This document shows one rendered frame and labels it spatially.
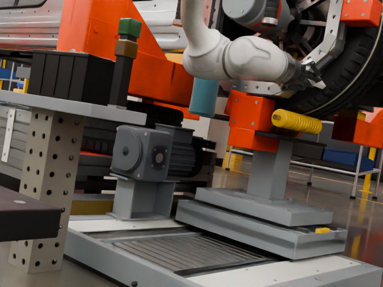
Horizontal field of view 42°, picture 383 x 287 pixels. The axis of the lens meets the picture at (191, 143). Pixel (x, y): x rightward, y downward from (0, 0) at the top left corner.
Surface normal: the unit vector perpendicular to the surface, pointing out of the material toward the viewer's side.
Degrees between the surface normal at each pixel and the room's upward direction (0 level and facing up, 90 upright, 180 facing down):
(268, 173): 90
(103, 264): 90
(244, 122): 90
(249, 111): 90
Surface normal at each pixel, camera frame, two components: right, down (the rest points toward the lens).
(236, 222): -0.65, -0.09
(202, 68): -0.51, 0.71
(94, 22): 0.74, 0.15
